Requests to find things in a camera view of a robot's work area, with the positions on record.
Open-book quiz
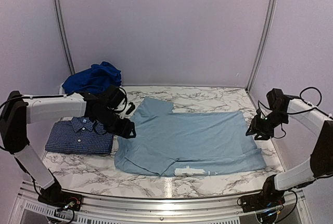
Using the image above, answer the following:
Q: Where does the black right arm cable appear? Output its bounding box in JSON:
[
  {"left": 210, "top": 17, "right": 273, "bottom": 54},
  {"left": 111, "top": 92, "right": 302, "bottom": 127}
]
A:
[{"left": 256, "top": 86, "right": 333, "bottom": 139}]

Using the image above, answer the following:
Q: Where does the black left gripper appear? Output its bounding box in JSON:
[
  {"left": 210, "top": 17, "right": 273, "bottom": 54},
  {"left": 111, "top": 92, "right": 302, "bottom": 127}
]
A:
[{"left": 94, "top": 106, "right": 136, "bottom": 138}]

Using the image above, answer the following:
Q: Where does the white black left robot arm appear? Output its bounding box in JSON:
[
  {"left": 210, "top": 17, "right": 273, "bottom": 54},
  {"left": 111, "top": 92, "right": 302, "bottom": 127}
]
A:
[{"left": 1, "top": 86, "right": 136, "bottom": 206}]

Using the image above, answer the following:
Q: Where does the light blue garment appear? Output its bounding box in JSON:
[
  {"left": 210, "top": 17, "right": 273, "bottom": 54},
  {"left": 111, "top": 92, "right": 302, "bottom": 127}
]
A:
[{"left": 114, "top": 97, "right": 266, "bottom": 177}]

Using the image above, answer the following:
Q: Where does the blue checked shirt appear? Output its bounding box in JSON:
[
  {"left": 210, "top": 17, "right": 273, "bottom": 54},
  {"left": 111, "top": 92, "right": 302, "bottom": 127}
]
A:
[{"left": 45, "top": 117, "right": 114, "bottom": 155}]

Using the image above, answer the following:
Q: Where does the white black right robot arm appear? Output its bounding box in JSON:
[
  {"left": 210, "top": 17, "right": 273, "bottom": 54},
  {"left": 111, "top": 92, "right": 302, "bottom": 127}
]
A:
[{"left": 245, "top": 86, "right": 332, "bottom": 212}]

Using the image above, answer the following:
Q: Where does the right aluminium corner post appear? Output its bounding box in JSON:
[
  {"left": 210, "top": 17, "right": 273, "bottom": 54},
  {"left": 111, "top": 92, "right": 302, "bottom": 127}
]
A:
[{"left": 246, "top": 0, "right": 277, "bottom": 93}]

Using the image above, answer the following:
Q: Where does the royal blue garment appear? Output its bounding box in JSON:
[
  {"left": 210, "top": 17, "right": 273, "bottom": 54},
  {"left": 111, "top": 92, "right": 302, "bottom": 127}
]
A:
[{"left": 62, "top": 61, "right": 122, "bottom": 94}]

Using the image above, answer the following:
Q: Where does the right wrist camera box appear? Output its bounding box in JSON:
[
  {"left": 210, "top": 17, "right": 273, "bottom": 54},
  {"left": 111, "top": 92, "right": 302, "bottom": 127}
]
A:
[{"left": 256, "top": 109, "right": 265, "bottom": 119}]

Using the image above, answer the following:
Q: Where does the left aluminium corner post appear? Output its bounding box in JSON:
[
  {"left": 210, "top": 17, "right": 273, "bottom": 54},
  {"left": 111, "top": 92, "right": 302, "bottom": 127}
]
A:
[{"left": 53, "top": 0, "right": 75, "bottom": 75}]

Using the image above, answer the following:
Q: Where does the white plastic laundry basket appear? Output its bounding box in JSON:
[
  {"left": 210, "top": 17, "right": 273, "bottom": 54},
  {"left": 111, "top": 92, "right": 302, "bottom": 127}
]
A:
[{"left": 59, "top": 84, "right": 66, "bottom": 95}]

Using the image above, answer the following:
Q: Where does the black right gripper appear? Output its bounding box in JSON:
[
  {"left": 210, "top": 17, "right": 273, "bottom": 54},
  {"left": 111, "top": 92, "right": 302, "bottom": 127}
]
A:
[{"left": 246, "top": 110, "right": 289, "bottom": 140}]

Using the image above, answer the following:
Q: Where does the aluminium front frame rail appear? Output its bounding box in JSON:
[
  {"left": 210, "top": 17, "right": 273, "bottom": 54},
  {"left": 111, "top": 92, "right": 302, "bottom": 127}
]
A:
[{"left": 9, "top": 181, "right": 313, "bottom": 223}]

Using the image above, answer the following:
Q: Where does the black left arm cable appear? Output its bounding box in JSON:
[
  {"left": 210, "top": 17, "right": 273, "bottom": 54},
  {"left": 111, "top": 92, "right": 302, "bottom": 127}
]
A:
[{"left": 0, "top": 86, "right": 128, "bottom": 152}]

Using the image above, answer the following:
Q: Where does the aluminium corner post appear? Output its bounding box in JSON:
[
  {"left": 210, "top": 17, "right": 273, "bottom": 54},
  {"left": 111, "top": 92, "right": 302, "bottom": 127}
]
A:
[
  {"left": 53, "top": 0, "right": 75, "bottom": 75},
  {"left": 246, "top": 0, "right": 277, "bottom": 93}
]

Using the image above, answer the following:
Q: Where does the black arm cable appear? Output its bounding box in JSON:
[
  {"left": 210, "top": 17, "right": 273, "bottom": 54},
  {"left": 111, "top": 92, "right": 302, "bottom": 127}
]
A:
[
  {"left": 0, "top": 86, "right": 128, "bottom": 152},
  {"left": 256, "top": 86, "right": 333, "bottom": 139}
]

